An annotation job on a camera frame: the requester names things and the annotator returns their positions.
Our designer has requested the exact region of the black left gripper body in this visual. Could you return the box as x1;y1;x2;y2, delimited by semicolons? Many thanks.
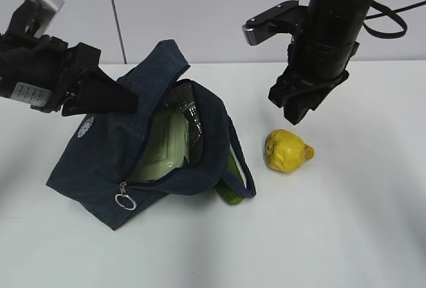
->
1;33;101;113

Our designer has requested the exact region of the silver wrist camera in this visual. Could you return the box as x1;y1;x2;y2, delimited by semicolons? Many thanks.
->
242;0;308;46
6;0;65;39

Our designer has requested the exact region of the green cucumber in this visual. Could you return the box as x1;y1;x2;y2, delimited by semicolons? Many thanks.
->
214;148;246;206

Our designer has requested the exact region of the dark blue lunch bag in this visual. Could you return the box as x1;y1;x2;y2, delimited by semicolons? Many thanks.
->
47;39;256;229

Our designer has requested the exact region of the yellow pear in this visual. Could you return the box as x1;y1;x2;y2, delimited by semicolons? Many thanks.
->
264;129;315;174

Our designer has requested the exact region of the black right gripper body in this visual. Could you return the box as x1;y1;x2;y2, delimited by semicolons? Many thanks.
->
268;41;360;109

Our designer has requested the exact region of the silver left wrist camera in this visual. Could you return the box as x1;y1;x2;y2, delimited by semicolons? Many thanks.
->
6;0;65;39

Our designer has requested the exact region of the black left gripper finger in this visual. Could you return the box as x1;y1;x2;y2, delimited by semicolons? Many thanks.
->
61;70;138;116

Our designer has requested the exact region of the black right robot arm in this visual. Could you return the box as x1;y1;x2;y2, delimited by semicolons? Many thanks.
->
268;0;373;125

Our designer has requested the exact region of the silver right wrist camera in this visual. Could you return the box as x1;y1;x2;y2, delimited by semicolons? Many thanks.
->
242;0;308;46

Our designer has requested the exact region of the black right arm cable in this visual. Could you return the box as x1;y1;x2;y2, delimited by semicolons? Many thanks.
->
362;0;426;39

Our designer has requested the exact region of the green lidded glass container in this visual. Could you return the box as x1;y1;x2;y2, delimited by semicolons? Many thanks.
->
127;110;189;184

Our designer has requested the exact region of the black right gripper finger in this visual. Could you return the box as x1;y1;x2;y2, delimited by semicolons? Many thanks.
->
268;82;299;108
284;94;323;125

